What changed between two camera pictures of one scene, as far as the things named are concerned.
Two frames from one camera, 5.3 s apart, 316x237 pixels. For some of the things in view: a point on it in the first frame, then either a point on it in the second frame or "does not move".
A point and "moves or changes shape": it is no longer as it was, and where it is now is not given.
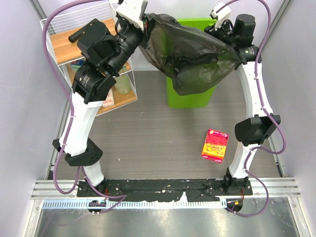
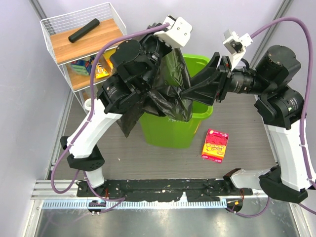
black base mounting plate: (130, 188) does not move
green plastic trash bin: (203, 99) -> (165, 132)
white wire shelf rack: (58, 28) does not move
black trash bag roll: (76, 35) does not move
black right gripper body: (224, 33) -> (225, 78)
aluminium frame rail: (45, 189) does not move
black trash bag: (195, 60) moves or changes shape
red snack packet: (215, 145) does not move
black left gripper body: (144, 39) -> (155, 48)
